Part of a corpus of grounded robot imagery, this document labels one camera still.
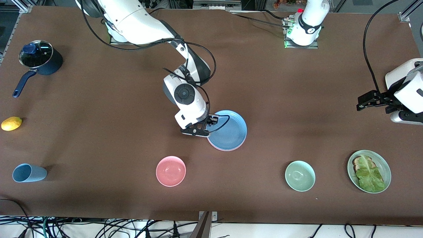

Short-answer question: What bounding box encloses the toast slice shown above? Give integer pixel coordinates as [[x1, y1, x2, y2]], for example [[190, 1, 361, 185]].
[[352, 156, 376, 172]]

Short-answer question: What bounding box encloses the brown tablecloth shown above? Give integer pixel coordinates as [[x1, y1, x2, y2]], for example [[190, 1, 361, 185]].
[[0, 6, 423, 225]]

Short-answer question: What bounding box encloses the blue cup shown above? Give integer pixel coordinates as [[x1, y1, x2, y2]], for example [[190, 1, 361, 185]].
[[12, 163, 47, 183]]

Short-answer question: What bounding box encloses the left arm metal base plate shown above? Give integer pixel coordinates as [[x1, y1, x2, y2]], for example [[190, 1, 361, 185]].
[[284, 17, 319, 49]]

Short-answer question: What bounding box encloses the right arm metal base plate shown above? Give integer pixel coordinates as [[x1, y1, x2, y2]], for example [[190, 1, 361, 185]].
[[110, 15, 146, 45]]

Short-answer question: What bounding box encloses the green bowl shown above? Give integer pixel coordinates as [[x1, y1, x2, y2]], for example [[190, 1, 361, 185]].
[[285, 161, 316, 192]]

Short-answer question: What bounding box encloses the pink bowl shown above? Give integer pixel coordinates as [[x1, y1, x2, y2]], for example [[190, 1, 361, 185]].
[[156, 156, 186, 187]]

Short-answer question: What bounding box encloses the aluminium frame profile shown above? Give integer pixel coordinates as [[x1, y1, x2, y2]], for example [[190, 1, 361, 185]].
[[398, 0, 423, 23]]

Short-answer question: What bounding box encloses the white toaster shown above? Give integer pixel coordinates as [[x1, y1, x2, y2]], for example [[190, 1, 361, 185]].
[[385, 58, 423, 91]]

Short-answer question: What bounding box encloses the green plate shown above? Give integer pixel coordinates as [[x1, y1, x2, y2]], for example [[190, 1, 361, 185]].
[[347, 150, 392, 194]]

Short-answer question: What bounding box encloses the green lettuce leaf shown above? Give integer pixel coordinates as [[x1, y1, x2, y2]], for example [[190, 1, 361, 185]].
[[355, 155, 385, 193]]

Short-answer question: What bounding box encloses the yellow lemon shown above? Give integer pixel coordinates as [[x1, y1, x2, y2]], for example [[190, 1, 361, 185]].
[[1, 116, 22, 131]]

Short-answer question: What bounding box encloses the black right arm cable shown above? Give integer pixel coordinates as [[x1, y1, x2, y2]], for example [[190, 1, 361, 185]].
[[81, 0, 231, 133]]

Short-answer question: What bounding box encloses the dark blue pot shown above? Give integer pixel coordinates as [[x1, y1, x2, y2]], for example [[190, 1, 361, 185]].
[[13, 40, 63, 98]]

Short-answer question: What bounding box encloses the blue plate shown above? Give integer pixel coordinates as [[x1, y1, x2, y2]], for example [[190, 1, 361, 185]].
[[207, 110, 248, 151]]

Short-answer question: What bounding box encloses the pink plate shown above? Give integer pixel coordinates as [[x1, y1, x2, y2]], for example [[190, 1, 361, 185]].
[[209, 140, 247, 152]]

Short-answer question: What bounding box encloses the dark metal bar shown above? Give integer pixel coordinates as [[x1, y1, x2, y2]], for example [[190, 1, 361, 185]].
[[190, 212, 212, 238]]

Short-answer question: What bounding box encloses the grey metal frame piece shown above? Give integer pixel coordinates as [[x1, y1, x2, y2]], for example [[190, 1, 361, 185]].
[[193, 0, 242, 11]]

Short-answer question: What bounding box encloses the black cable on tablecloth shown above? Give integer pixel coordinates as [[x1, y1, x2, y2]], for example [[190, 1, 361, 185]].
[[231, 13, 288, 26]]

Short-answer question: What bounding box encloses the black curved floor cable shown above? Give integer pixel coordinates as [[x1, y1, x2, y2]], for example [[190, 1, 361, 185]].
[[0, 198, 32, 238]]

